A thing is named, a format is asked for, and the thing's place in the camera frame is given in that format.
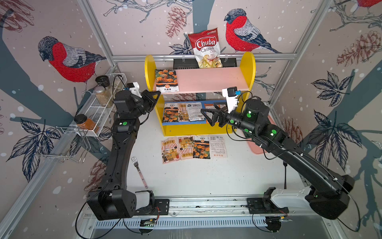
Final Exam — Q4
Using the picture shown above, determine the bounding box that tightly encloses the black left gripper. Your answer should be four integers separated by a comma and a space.
131, 90, 161, 119

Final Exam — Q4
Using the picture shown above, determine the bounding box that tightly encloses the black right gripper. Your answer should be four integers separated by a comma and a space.
201, 101, 257, 137

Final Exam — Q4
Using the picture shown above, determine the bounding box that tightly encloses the orange bordered seed bag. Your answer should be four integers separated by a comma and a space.
205, 103, 227, 112

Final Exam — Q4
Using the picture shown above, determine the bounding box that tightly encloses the pink storefront seed bag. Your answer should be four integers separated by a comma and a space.
178, 135, 194, 160
209, 135, 227, 159
178, 103, 189, 122
161, 137, 180, 164

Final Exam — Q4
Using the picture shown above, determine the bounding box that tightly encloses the black orange marigold seed bag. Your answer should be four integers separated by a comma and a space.
193, 135, 210, 159

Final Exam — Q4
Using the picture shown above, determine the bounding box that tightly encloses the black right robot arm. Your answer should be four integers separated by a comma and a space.
201, 99, 355, 220

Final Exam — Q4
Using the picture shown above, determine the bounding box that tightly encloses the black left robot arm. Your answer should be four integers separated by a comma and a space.
87, 90, 161, 221

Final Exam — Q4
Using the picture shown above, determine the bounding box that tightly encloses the yellow two-tier shelf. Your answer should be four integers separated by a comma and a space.
155, 52, 256, 136

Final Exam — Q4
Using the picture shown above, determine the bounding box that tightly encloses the red Chuba chips bag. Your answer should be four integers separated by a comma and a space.
188, 28, 222, 69

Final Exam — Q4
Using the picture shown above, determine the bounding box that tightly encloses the pale spice jar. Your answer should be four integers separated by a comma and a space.
112, 74, 123, 93

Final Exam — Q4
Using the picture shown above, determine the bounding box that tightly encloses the pink tray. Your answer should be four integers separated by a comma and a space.
248, 116, 275, 155

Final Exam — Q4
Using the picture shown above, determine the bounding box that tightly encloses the tan spice jar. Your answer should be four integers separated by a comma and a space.
94, 86, 112, 108

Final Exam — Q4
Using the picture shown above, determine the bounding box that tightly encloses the black lid spice jar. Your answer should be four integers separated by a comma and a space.
95, 75, 111, 90

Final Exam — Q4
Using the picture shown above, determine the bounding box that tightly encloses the orange spice jar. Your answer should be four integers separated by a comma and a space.
74, 114, 96, 130

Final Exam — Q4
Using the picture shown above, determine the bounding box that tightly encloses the dark purple fork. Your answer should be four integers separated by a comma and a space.
283, 161, 287, 189

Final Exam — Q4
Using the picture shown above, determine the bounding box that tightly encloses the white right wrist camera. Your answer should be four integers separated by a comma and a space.
222, 87, 241, 113

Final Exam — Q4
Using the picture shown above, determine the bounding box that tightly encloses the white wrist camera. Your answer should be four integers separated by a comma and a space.
222, 87, 241, 113
126, 82, 141, 98

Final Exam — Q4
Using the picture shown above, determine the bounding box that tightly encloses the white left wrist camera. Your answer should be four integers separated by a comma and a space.
126, 82, 141, 98

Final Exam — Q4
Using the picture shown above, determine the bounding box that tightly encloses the pink handled fork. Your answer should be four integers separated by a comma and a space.
131, 156, 148, 189

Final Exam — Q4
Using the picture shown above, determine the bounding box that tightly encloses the white wire spice rack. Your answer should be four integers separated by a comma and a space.
69, 73, 127, 137

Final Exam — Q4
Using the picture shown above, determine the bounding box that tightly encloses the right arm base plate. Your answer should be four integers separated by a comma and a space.
246, 198, 289, 215

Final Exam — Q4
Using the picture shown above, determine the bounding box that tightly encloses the chrome wire holder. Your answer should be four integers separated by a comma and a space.
34, 125, 92, 164

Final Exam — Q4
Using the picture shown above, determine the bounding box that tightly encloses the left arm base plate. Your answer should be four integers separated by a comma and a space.
135, 199, 170, 216

